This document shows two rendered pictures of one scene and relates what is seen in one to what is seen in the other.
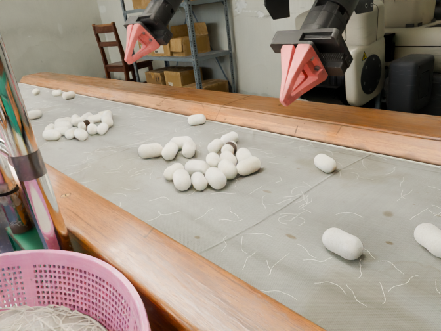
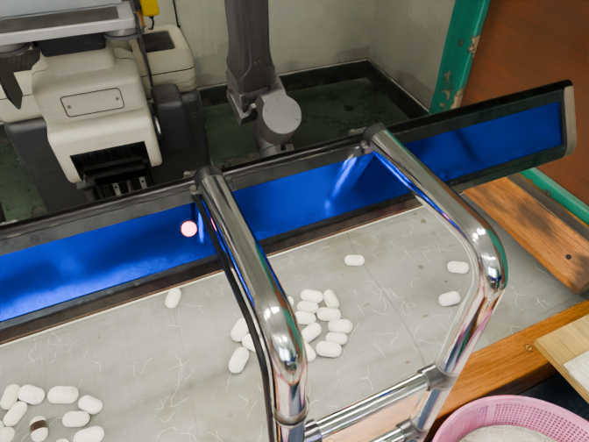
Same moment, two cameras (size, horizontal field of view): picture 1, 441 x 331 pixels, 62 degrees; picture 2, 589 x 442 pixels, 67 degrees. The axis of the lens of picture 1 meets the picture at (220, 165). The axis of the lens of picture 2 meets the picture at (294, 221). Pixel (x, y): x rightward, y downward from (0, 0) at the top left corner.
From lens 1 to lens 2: 65 cm
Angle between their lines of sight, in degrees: 62
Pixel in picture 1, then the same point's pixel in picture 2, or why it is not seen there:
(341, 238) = (454, 297)
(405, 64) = (173, 106)
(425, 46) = (157, 74)
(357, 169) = (363, 250)
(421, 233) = (456, 268)
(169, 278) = (473, 381)
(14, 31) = not seen: outside the picture
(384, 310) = not seen: hidden behind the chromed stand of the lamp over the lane
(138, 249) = not seen: hidden behind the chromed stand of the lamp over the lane
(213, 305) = (498, 366)
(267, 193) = (369, 305)
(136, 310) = (500, 399)
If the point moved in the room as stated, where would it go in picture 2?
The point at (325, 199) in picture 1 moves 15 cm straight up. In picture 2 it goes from (392, 282) to (408, 217)
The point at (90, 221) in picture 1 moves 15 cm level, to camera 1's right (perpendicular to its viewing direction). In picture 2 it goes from (391, 422) to (405, 322)
